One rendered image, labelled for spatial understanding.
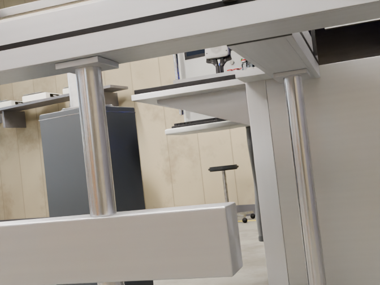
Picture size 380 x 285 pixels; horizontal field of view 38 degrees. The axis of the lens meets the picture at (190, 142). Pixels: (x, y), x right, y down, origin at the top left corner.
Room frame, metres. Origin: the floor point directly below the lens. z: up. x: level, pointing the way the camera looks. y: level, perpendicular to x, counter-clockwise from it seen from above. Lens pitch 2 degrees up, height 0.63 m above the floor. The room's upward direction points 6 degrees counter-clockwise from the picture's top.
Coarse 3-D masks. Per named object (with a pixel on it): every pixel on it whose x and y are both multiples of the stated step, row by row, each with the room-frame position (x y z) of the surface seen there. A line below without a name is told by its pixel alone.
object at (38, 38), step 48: (48, 0) 1.02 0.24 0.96; (96, 0) 1.06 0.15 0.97; (144, 0) 0.94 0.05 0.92; (192, 0) 0.91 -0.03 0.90; (240, 0) 0.88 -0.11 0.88; (288, 0) 0.86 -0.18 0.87; (336, 0) 0.84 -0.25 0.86; (0, 48) 1.03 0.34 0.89; (48, 48) 0.99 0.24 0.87; (96, 48) 0.97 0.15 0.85; (144, 48) 0.97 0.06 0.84; (192, 48) 1.01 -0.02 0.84
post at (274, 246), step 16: (256, 96) 1.71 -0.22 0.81; (256, 112) 1.71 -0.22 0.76; (256, 128) 1.71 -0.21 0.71; (256, 144) 1.72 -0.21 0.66; (272, 144) 1.70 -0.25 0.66; (256, 160) 1.72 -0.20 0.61; (272, 160) 1.70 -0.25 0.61; (256, 176) 1.72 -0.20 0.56; (272, 176) 1.70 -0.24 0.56; (272, 192) 1.71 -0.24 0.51; (272, 208) 1.71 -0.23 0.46; (272, 224) 1.71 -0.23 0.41; (272, 240) 1.71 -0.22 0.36; (272, 256) 1.71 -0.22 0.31; (272, 272) 1.71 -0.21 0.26
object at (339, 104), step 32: (352, 64) 1.62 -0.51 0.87; (320, 96) 1.65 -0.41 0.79; (352, 96) 1.62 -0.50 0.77; (288, 128) 1.68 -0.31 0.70; (320, 128) 1.66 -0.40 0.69; (352, 128) 1.63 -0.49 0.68; (288, 160) 1.69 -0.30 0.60; (320, 160) 1.66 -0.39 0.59; (352, 160) 1.63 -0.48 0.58; (288, 192) 1.69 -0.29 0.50; (320, 192) 1.66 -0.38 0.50; (352, 192) 1.63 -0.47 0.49; (288, 224) 1.69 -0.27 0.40; (320, 224) 1.67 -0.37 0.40; (352, 224) 1.64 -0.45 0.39; (288, 256) 1.70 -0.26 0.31; (352, 256) 1.64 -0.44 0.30
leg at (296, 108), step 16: (288, 80) 1.46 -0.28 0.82; (288, 96) 1.47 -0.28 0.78; (288, 112) 1.47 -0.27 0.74; (304, 112) 1.47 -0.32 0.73; (304, 128) 1.46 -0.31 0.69; (304, 144) 1.46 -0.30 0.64; (304, 160) 1.46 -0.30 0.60; (304, 176) 1.46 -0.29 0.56; (304, 192) 1.46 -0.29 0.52; (304, 208) 1.46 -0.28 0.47; (304, 224) 1.47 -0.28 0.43; (304, 240) 1.47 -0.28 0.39; (320, 240) 1.47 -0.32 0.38; (304, 256) 1.48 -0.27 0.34; (320, 256) 1.46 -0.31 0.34; (320, 272) 1.46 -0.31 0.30
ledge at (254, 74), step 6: (240, 72) 1.59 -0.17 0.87; (246, 72) 1.58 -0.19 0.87; (252, 72) 1.58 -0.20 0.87; (258, 72) 1.57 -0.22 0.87; (264, 72) 1.56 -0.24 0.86; (240, 78) 1.60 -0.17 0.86; (246, 78) 1.62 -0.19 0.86; (252, 78) 1.63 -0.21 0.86; (258, 78) 1.65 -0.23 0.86; (264, 78) 1.66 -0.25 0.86; (270, 78) 1.68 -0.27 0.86
